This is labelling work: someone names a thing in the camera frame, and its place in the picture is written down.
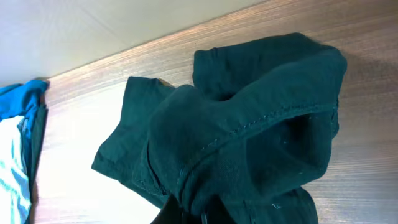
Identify black shorts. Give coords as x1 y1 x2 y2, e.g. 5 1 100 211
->
92 33 347 223

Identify dark blue garment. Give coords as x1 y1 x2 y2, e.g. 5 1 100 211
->
1 80 48 206

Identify light denim shorts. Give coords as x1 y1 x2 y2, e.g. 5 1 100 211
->
1 116 31 224

